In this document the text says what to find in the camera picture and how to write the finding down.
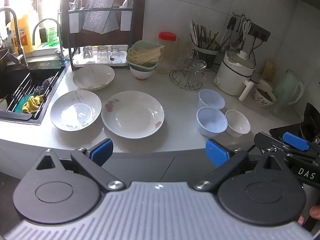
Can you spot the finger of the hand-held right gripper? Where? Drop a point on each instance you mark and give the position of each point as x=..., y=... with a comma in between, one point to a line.
x=295, y=141
x=270, y=141

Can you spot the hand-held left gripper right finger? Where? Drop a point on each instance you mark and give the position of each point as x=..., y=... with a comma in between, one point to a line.
x=216, y=153

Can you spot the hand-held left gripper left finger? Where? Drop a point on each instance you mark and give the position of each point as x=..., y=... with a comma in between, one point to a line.
x=101, y=152

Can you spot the pale blue plastic bowl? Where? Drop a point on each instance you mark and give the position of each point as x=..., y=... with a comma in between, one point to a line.
x=211, y=99
x=212, y=122

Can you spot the small white bowl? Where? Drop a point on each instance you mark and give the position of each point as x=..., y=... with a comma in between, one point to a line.
x=237, y=123

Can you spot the white pink-flower plate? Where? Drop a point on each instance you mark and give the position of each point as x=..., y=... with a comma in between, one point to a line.
x=132, y=115

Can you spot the person's right hand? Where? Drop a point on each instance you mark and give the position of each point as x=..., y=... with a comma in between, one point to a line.
x=315, y=211

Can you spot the black gas stove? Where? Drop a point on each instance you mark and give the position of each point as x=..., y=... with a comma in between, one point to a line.
x=311, y=120

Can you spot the pale green pitcher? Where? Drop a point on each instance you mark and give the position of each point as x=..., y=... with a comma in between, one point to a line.
x=286, y=90

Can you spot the grey base cabinet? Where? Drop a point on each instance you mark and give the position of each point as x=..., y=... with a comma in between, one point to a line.
x=155, y=167

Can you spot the yellow packet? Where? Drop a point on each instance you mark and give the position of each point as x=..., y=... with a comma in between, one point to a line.
x=270, y=70

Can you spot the white electric cooker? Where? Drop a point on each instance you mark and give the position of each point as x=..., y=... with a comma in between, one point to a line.
x=233, y=73

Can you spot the yellow cloth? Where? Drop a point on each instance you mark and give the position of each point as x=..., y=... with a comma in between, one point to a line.
x=32, y=103

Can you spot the upturned clear glass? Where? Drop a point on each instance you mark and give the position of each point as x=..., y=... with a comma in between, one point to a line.
x=198, y=70

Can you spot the steel wool scrubber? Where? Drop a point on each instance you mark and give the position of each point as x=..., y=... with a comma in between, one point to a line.
x=43, y=86

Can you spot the white bowl with red foot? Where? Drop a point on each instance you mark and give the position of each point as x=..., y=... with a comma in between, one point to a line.
x=142, y=74

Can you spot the white drip tray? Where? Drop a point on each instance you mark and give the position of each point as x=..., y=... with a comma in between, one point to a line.
x=100, y=63

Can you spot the green cloth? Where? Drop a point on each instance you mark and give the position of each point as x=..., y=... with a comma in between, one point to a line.
x=18, y=106

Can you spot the black sink drain rack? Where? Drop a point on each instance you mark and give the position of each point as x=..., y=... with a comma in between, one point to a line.
x=25, y=90

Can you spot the green and white chopstick holder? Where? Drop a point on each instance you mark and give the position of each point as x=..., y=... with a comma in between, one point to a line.
x=206, y=55

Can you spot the small drinking glass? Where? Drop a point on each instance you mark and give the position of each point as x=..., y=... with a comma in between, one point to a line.
x=102, y=52
x=87, y=52
x=115, y=52

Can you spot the dried noodles bundle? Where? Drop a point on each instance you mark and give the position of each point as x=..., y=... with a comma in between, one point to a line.
x=145, y=55

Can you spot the black power strip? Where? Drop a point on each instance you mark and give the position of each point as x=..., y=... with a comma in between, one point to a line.
x=260, y=32

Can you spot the black kitchen sink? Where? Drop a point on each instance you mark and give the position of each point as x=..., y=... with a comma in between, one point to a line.
x=15, y=80

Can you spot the green strainer basket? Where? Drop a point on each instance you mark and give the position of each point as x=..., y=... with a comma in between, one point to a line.
x=140, y=44

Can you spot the red-lidded clear jar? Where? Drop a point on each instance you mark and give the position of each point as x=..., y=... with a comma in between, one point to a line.
x=167, y=47

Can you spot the utensil holder with chopsticks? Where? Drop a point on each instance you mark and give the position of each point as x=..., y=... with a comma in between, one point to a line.
x=202, y=36

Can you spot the thin curved steel faucet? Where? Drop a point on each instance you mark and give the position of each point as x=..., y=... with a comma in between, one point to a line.
x=60, y=40

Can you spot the black hanging utensil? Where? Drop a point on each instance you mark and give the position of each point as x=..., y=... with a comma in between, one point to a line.
x=231, y=25

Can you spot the green bottle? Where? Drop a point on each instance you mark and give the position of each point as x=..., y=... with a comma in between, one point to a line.
x=52, y=33

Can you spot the white utensil caddy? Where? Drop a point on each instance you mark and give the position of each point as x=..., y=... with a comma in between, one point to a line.
x=125, y=21
x=74, y=22

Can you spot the embossed silver board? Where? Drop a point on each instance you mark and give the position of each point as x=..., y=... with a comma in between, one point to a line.
x=100, y=17

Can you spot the brown wooden cutting board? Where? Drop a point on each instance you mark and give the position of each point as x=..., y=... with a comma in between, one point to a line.
x=140, y=17

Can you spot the black metal dish rack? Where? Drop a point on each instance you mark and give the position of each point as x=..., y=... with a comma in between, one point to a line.
x=100, y=10

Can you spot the yellow oil jug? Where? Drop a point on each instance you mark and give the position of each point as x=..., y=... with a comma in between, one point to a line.
x=23, y=32

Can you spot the large steel faucet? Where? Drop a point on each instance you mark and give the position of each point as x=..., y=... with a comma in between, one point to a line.
x=16, y=35

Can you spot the white spoons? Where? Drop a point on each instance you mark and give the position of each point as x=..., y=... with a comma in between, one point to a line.
x=127, y=3

